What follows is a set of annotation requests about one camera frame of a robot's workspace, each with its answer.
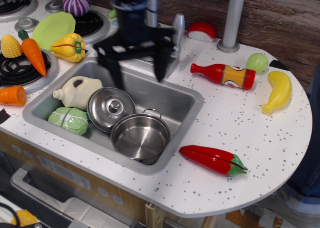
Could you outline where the back left stove burner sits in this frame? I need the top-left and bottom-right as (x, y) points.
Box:
(0, 0), (38, 23)

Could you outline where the black tape piece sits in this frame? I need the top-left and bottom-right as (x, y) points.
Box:
(269, 60), (288, 71)
(0, 108), (11, 124)

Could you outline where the cream toy milk jug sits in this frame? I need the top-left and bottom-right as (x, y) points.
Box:
(52, 76), (103, 111)

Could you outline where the whole orange toy carrot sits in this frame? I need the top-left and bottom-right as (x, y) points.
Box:
(18, 30), (47, 76)

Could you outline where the yellow toy corn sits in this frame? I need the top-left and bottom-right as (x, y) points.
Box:
(1, 34), (23, 58)

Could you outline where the red toy chili pepper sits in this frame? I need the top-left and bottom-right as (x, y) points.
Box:
(179, 145), (248, 177)

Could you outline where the purple toy onion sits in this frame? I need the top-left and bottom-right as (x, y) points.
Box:
(62, 0), (91, 17)

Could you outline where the steel pot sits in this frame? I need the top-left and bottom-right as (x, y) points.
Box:
(110, 109), (171, 165)

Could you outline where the front left stove burner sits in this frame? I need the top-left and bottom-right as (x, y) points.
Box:
(0, 50), (59, 94)

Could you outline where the green toy pear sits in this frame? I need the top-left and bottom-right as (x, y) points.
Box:
(245, 53), (269, 73)

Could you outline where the yellow toy banana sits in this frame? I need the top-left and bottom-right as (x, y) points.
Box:
(261, 71), (292, 114)

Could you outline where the black tape piece left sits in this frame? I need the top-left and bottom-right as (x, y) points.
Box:
(0, 108), (11, 124)

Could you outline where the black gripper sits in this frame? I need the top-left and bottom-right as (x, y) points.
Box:
(93, 26), (175, 90)

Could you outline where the red toy ketchup bottle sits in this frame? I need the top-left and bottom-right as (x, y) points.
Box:
(190, 63), (256, 90)

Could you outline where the green toy broccoli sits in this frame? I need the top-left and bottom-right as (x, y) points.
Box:
(107, 9), (117, 19)

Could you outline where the orange toy on floor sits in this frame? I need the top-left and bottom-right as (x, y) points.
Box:
(10, 209), (38, 227)

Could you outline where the green toy plate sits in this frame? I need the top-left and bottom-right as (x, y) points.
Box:
(32, 12), (76, 51)

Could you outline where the yellow toy bell pepper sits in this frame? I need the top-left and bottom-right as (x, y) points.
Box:
(51, 33), (86, 63)

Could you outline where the blue toy knife handle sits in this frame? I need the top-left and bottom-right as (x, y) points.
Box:
(112, 20), (119, 27)

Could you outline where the steel pot lid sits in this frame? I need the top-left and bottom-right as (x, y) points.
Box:
(87, 87), (136, 133)

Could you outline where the black tape piece right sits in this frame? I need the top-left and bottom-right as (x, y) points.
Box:
(269, 60), (288, 71)

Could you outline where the toy oven door handle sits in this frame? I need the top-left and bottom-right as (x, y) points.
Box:
(10, 168), (147, 227)

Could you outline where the red white toy sushi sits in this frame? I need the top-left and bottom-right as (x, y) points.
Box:
(187, 22), (217, 43)

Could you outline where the steel sink basin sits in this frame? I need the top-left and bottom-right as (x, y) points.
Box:
(22, 58), (204, 174)

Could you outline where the green toy cabbage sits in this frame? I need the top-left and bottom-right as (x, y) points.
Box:
(48, 107), (89, 135)

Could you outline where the silver toy faucet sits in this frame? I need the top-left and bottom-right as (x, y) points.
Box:
(124, 0), (186, 78)

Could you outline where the grey stove knob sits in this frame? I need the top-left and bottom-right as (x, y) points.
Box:
(14, 17), (39, 33)
(45, 0), (64, 14)

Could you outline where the grey support pole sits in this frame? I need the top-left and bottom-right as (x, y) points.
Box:
(217, 0), (245, 53)

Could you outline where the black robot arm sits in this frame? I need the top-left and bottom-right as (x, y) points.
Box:
(93, 0), (175, 89)

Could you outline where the orange toy carrot piece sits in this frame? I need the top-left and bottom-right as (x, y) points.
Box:
(0, 86), (27, 106)

